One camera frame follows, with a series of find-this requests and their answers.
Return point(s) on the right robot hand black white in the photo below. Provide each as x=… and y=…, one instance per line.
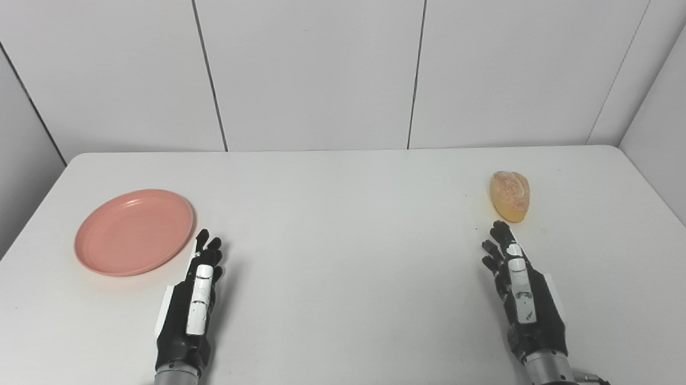
x=524, y=300

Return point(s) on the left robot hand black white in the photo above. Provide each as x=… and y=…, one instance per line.
x=193, y=315

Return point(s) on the pink round plate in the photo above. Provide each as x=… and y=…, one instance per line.
x=133, y=232

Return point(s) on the bread roll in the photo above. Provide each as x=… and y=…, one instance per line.
x=511, y=195

